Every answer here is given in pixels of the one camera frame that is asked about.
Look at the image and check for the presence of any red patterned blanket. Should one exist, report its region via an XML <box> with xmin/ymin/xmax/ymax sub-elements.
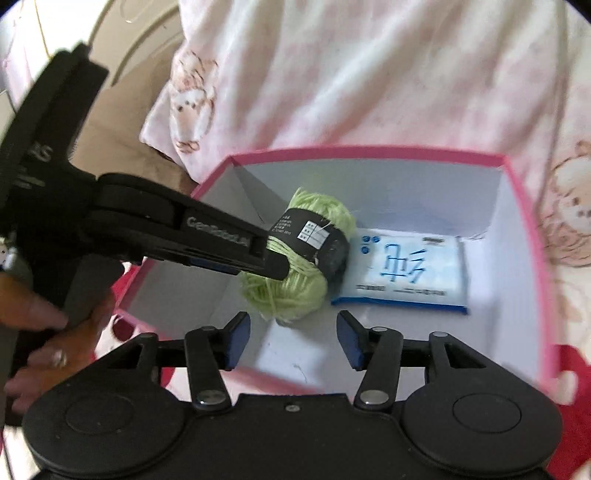
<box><xmin>95</xmin><ymin>261</ymin><xmax>591</xmax><ymax>409</ymax></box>

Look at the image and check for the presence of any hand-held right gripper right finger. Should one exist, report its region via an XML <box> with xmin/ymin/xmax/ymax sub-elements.
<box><xmin>337</xmin><ymin>310</ymin><xmax>490</xmax><ymax>409</ymax></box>

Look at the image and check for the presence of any blue white wet wipes pack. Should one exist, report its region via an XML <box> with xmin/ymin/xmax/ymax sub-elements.
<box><xmin>330</xmin><ymin>227</ymin><xmax>472</xmax><ymax>315</ymax></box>

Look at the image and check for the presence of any pink cardboard box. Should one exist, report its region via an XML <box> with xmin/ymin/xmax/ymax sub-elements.
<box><xmin>113</xmin><ymin>145</ymin><xmax>561</xmax><ymax>407</ymax></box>

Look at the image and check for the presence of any green yarn ball black label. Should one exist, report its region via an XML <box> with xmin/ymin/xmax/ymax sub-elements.
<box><xmin>238</xmin><ymin>187</ymin><xmax>358</xmax><ymax>326</ymax></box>

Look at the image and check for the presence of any pink cartoon print cloth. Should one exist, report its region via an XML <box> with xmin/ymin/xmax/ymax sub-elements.
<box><xmin>139</xmin><ymin>0</ymin><xmax>591</xmax><ymax>352</ymax></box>

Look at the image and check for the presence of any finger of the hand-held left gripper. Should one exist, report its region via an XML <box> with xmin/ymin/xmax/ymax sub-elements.
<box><xmin>92</xmin><ymin>173</ymin><xmax>290</xmax><ymax>281</ymax></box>
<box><xmin>142</xmin><ymin>252</ymin><xmax>242</xmax><ymax>276</ymax></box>

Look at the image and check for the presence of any person's left hand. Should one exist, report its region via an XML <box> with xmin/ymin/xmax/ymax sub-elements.
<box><xmin>0</xmin><ymin>277</ymin><xmax>117</xmax><ymax>416</ymax></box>

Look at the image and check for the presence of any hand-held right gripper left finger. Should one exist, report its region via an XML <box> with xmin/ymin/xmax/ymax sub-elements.
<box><xmin>111</xmin><ymin>311</ymin><xmax>252</xmax><ymax>411</ymax></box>

